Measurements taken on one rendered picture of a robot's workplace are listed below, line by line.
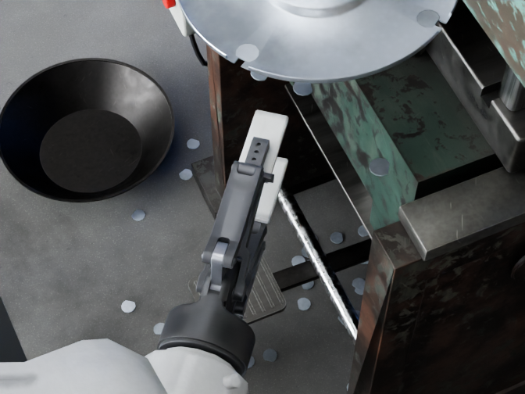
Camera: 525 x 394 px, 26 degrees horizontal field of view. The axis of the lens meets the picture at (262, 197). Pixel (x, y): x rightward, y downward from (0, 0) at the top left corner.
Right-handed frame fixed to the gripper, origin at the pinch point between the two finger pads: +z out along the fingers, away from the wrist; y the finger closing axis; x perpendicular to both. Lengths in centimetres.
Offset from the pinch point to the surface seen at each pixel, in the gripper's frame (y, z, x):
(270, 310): -62, 16, 4
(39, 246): -78, 26, 46
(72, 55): -78, 66, 55
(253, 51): -0.2, 12.5, 4.4
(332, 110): -24.7, 25.6, -1.4
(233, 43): -0.2, 13.0, 6.4
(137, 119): -77, 54, 38
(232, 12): -0.2, 16.8, 7.7
